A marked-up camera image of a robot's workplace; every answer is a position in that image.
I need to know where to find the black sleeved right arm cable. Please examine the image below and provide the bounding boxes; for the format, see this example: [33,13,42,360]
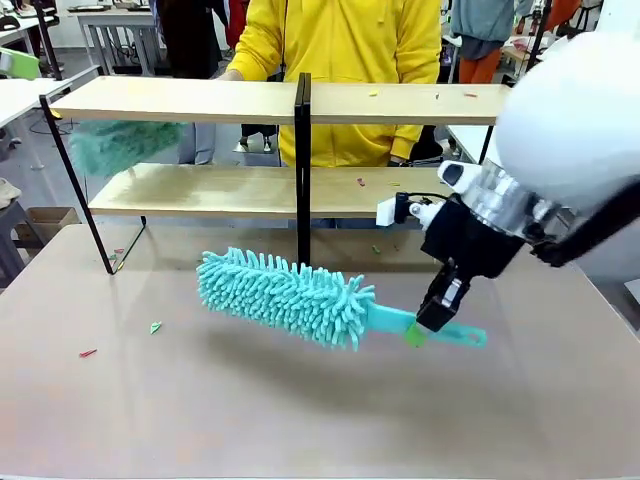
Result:
[529,174,640,269]

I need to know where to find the grey background table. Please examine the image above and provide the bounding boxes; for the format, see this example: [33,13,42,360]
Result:
[67,4,166,76]

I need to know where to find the light green flat object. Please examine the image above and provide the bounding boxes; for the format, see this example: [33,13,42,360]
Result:
[0,47,41,80]

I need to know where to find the teal chenille duster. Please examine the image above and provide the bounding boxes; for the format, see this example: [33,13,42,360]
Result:
[195,246,489,353]

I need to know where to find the dark green chenille duster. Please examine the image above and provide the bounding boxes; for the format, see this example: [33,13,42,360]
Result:
[68,118,187,180]

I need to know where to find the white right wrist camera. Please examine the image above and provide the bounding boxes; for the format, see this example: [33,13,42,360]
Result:
[377,192,441,231]

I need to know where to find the white side table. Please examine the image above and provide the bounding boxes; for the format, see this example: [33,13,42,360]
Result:
[444,124,494,164]
[0,64,101,131]

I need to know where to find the cardboard box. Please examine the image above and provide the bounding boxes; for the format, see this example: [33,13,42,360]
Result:
[17,207,82,251]

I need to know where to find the wooden background table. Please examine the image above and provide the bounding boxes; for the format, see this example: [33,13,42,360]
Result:
[502,42,539,76]

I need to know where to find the orange garment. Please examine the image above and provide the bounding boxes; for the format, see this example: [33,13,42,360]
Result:
[542,0,584,31]

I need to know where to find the white background table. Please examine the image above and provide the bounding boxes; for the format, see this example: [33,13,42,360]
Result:
[0,17,46,56]

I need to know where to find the wooden shelf unit black frame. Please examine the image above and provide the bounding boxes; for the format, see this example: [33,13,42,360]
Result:
[38,72,306,277]
[302,72,514,274]

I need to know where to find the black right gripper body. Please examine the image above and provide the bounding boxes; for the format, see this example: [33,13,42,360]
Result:
[420,197,524,279]

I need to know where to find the person in dark clothes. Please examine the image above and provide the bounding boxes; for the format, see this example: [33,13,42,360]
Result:
[159,0,221,166]

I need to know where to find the grey stool beige cushion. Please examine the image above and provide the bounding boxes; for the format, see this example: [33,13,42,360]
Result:
[0,177,29,290]

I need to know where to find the person in yellow hoodie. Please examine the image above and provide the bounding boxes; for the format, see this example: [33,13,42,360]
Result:
[219,0,444,169]

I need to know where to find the person in grey hoodie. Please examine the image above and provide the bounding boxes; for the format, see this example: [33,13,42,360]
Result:
[447,0,534,85]

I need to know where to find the yellow sleeved right forearm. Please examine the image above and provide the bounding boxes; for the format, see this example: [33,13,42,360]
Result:
[224,29,281,81]

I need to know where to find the black metal stand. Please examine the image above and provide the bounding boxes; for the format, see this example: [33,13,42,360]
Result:
[524,0,554,71]

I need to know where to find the yellow sleeved left forearm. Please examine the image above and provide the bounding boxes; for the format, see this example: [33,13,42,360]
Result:
[392,74,444,161]

